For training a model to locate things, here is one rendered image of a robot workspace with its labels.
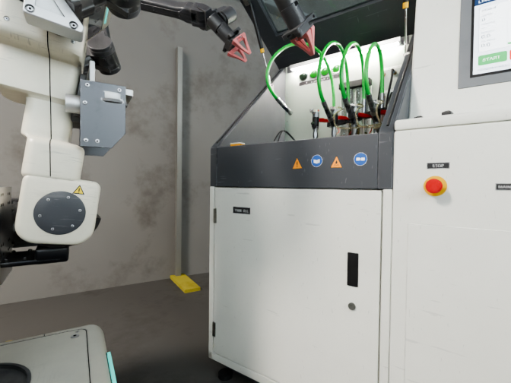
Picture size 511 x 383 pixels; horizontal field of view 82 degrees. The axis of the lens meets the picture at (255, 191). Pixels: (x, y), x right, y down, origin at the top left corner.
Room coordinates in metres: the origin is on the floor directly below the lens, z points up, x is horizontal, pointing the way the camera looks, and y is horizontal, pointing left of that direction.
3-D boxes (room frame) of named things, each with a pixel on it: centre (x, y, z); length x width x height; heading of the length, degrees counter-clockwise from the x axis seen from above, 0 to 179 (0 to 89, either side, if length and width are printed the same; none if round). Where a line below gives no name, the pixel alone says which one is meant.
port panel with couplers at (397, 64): (1.29, -0.60, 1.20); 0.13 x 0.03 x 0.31; 54
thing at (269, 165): (1.03, -0.11, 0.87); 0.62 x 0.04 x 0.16; 54
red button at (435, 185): (0.73, -0.45, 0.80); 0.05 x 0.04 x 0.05; 54
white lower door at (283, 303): (1.02, -0.09, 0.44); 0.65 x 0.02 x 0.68; 54
